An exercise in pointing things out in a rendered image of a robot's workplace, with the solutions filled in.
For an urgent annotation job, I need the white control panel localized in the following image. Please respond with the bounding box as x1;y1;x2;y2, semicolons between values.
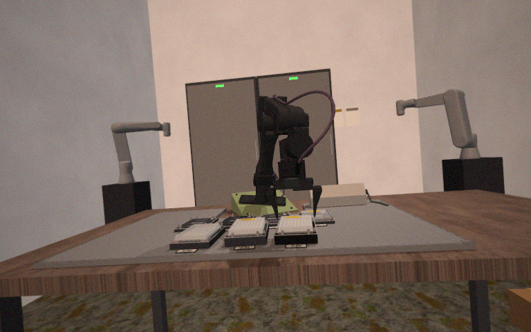
308;183;376;208

